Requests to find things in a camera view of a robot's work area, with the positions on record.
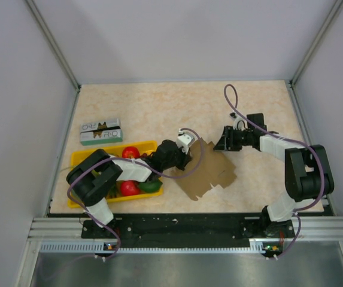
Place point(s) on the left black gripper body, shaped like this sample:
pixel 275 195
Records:
pixel 180 157

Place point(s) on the yellow plastic tray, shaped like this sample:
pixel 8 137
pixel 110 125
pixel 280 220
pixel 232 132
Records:
pixel 144 147

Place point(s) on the red apple front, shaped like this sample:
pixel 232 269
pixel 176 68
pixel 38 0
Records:
pixel 129 188

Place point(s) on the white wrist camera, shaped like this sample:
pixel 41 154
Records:
pixel 184 141
pixel 238 122

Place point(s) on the purple grape bunch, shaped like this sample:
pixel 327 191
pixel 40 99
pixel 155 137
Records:
pixel 145 155

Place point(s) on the aluminium frame post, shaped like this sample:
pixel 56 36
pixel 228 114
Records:
pixel 331 17
pixel 52 43

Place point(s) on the red apple back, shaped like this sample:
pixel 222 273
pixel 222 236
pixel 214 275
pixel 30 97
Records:
pixel 131 152

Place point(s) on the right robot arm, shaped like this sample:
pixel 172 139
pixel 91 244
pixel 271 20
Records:
pixel 307 173

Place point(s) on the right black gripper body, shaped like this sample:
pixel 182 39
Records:
pixel 237 139

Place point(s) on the brown cardboard box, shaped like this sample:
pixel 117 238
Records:
pixel 201 176

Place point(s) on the green lime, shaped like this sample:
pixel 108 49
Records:
pixel 150 186

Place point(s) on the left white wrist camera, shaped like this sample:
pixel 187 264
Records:
pixel 184 141

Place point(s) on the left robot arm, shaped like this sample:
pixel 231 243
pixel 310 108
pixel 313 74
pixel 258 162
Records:
pixel 95 176

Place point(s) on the red apple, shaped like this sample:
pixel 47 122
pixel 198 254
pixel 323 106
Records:
pixel 129 188
pixel 131 152

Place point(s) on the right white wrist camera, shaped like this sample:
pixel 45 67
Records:
pixel 238 122

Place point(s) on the right aluminium frame post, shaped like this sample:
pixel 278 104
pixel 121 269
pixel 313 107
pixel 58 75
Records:
pixel 331 17

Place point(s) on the green toothpaste box front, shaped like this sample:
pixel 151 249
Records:
pixel 101 137

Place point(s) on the green leafy vegetable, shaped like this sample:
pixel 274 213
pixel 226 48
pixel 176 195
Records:
pixel 114 192

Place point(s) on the left aluminium frame post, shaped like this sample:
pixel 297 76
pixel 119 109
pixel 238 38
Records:
pixel 52 43

